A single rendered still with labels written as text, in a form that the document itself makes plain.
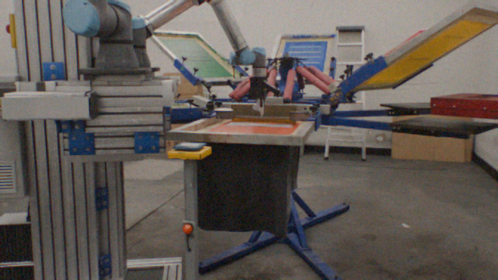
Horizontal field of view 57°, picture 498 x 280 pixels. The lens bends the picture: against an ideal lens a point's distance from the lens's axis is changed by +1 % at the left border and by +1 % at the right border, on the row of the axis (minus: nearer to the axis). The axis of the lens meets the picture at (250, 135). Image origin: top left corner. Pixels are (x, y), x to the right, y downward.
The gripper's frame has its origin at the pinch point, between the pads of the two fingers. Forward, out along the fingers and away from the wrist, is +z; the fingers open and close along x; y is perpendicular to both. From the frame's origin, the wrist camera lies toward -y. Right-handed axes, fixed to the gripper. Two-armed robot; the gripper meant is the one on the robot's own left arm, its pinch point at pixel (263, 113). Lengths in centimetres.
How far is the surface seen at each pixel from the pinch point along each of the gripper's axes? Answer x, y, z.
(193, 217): 80, 12, 31
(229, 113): 3.0, 18.3, -0.2
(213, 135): 61, 9, 2
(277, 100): -26.1, -3.1, -5.1
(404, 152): -394, -112, 96
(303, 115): 3.0, -21.9, 0.2
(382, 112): -121, -68, 12
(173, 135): 61, 27, 3
